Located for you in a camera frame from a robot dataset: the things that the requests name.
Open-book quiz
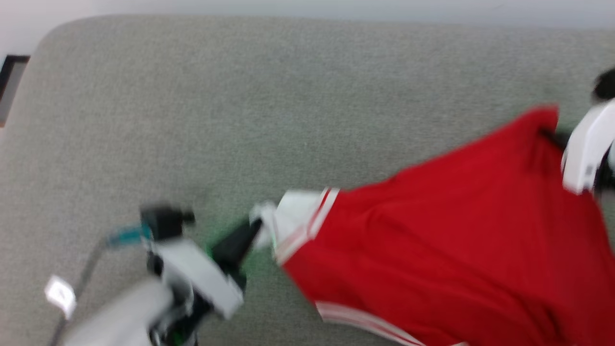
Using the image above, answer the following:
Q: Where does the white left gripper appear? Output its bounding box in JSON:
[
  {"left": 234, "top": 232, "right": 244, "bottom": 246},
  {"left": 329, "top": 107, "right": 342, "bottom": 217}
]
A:
[{"left": 153, "top": 218, "right": 263, "bottom": 320}]

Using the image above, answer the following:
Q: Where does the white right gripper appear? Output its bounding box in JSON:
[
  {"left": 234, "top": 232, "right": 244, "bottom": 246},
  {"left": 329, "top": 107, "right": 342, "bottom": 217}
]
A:
[{"left": 541, "top": 99, "right": 615, "bottom": 194}]

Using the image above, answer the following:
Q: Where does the red white-striped garment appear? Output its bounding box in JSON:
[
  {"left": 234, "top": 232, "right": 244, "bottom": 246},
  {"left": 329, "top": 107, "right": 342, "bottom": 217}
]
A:
[{"left": 250, "top": 106, "right": 615, "bottom": 346}]

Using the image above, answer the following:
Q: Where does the grey fabric sofa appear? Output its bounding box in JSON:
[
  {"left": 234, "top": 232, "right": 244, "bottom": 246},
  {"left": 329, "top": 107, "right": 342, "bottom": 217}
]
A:
[{"left": 0, "top": 14, "right": 615, "bottom": 346}]

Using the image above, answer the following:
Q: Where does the black framed panel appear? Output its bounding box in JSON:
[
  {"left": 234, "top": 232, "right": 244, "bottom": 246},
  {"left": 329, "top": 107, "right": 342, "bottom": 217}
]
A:
[{"left": 0, "top": 54, "right": 31, "bottom": 128}]

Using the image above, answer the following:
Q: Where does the grey cable with teal plug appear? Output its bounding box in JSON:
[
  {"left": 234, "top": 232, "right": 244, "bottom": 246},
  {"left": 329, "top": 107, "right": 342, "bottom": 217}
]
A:
[{"left": 48, "top": 225, "right": 150, "bottom": 346}]

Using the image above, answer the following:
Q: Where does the white cable tag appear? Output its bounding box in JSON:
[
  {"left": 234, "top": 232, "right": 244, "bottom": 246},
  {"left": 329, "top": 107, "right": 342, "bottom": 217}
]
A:
[{"left": 45, "top": 275, "right": 77, "bottom": 319}]

